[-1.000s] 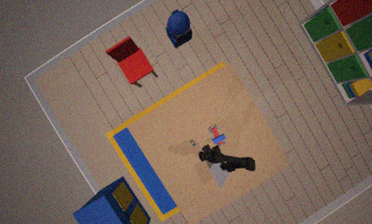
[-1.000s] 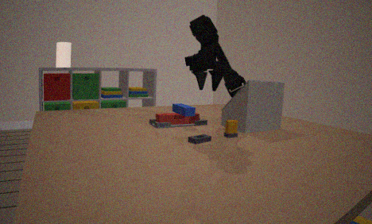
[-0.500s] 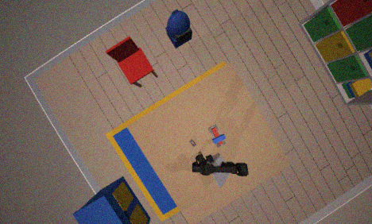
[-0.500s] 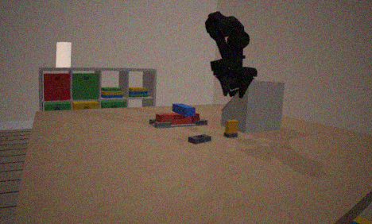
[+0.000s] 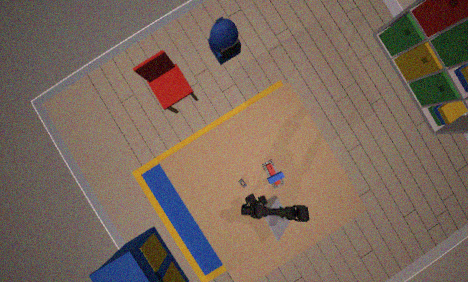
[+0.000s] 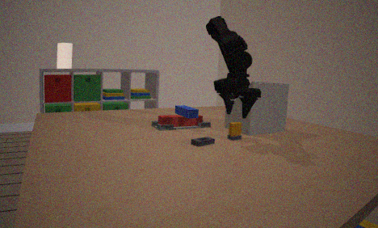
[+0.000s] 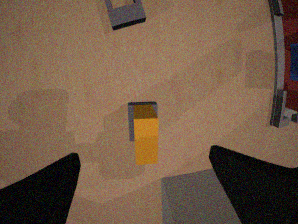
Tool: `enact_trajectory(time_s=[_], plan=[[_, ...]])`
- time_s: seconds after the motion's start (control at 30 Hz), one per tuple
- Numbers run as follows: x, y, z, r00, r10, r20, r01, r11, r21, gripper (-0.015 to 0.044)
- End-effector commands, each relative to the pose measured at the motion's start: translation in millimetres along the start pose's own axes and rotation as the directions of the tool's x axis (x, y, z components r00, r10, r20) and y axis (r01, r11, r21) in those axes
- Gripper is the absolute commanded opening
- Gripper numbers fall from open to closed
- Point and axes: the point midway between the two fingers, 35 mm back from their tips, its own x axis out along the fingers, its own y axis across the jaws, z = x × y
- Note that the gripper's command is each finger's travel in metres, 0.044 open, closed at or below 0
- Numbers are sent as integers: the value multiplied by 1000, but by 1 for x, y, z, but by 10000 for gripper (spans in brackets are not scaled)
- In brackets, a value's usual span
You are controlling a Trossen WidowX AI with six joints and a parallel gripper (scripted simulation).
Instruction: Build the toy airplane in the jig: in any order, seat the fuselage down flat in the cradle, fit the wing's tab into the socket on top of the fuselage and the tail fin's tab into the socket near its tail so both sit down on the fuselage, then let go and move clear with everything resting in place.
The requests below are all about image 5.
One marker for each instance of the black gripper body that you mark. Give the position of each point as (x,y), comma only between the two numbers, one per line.
(262,200)

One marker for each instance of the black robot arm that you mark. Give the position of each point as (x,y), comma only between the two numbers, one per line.
(259,211)

